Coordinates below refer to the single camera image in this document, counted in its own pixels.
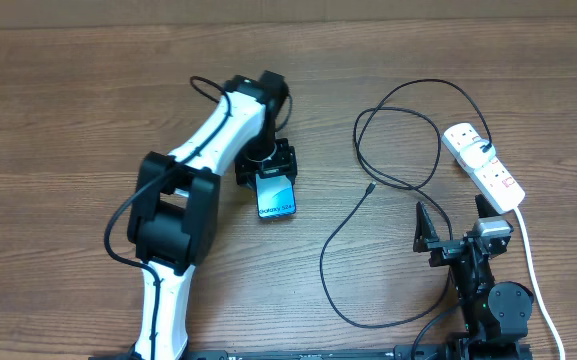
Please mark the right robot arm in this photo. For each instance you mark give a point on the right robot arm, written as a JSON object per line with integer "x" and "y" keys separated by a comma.
{"x": 495, "y": 313}

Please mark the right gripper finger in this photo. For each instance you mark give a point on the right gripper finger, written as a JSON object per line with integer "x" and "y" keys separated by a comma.
{"x": 425, "y": 233}
{"x": 484, "y": 208}

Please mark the blue Galaxy smartphone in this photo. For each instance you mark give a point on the blue Galaxy smartphone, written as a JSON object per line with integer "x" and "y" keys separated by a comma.
{"x": 275, "y": 197}

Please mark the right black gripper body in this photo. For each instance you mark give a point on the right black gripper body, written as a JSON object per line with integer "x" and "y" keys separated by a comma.
{"x": 445, "y": 252}

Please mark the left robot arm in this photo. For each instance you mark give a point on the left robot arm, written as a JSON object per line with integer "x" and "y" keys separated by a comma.
{"x": 174, "y": 210}

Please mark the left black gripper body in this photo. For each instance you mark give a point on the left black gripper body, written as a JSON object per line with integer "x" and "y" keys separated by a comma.
{"x": 282, "y": 160}

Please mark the white power strip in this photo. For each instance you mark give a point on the white power strip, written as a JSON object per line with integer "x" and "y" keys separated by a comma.
{"x": 494, "y": 181}

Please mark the white charger plug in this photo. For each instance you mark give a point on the white charger plug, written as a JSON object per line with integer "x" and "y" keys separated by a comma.
{"x": 477, "y": 155}

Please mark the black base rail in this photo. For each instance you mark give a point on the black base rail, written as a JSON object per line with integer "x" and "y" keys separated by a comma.
{"x": 399, "y": 352}

